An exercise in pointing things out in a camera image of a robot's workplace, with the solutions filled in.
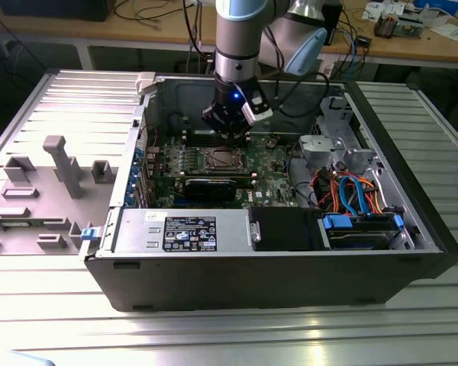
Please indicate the CPU socket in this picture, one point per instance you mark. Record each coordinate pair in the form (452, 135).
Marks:
(204, 164)

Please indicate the hard disk in blue carrier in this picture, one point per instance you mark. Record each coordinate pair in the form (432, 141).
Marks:
(358, 232)

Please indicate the black graphics card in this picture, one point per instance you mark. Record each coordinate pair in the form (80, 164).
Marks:
(210, 188)

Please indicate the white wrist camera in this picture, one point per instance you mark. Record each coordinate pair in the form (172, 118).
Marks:
(257, 110)

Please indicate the white case latch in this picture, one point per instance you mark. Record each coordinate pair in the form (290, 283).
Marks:
(145, 82)

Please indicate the black upright box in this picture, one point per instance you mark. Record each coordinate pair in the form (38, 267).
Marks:
(335, 23)

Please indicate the wooden desk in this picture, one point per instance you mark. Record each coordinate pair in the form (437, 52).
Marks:
(137, 30)

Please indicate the white papers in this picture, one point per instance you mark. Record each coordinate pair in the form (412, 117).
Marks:
(381, 11)

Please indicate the white label tag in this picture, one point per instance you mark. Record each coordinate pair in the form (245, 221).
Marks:
(329, 68)

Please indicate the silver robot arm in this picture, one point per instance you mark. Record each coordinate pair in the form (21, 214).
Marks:
(236, 42)

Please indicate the silver power supply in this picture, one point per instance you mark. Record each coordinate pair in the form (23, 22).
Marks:
(137, 232)

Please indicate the pale blue rounded object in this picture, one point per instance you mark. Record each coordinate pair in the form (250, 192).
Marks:
(30, 358)

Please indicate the green RAM stick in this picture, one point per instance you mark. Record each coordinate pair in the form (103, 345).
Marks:
(17, 223)

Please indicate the silver drive cage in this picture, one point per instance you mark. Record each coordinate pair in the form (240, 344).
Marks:
(351, 152)

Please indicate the blue box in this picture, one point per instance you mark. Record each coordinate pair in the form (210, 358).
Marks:
(439, 5)

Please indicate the black PC case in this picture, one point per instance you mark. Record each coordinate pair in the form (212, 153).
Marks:
(233, 282)

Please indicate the copper transformer device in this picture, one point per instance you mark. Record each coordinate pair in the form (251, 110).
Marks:
(384, 26)

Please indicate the small black adapter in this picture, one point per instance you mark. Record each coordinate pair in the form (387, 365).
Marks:
(364, 42)

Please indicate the green motherboard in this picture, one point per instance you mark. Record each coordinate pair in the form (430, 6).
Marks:
(269, 179)

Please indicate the black RAM slot row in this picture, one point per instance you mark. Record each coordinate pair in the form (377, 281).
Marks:
(244, 174)
(194, 139)

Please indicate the blue expansion slot clip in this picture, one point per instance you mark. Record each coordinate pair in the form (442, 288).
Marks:
(138, 154)
(134, 177)
(129, 197)

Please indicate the green circuit device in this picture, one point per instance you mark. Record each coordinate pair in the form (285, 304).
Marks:
(409, 26)

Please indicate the blue case latch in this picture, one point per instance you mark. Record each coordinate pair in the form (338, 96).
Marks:
(90, 233)

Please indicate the black plastic disk bay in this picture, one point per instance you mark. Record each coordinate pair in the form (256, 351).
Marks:
(286, 228)

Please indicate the grey parts rack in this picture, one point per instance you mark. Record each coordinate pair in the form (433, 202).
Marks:
(46, 198)

